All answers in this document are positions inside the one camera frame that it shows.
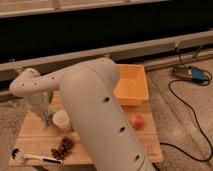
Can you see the yellow plastic tray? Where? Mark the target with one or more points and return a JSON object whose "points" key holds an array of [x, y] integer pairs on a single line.
{"points": [[132, 88]]}

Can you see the white lidded cup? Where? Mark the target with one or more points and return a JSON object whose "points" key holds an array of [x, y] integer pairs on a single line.
{"points": [[61, 120]]}

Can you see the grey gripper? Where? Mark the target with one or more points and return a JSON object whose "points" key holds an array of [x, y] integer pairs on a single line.
{"points": [[37, 102]]}

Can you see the bunch of dark grapes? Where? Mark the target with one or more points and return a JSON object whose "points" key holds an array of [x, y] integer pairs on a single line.
{"points": [[64, 148]]}

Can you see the blue power box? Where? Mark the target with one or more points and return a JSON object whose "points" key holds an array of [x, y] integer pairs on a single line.
{"points": [[189, 74]]}

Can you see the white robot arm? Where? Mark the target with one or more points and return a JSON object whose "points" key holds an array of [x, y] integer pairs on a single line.
{"points": [[87, 93]]}

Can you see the green pepper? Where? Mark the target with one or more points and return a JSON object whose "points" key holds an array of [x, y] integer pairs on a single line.
{"points": [[50, 96]]}

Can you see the red apple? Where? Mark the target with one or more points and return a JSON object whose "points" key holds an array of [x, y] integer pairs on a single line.
{"points": [[137, 122]]}

